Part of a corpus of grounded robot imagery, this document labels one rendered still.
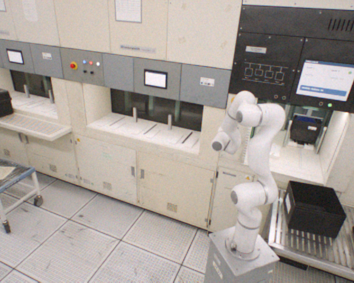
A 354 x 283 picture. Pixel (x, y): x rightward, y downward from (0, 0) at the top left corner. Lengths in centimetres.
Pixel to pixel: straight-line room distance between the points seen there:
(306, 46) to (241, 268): 130
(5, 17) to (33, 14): 36
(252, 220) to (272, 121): 50
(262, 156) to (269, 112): 20
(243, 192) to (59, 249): 183
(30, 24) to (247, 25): 186
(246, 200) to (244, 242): 30
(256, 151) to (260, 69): 74
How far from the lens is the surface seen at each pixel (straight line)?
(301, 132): 248
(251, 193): 126
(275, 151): 229
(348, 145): 193
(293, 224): 176
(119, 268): 239
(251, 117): 114
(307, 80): 182
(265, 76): 182
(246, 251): 153
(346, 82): 184
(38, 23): 270
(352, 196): 217
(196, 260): 244
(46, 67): 274
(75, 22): 242
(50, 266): 253
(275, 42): 179
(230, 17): 182
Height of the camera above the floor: 191
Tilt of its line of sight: 27 degrees down
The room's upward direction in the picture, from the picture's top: 4 degrees clockwise
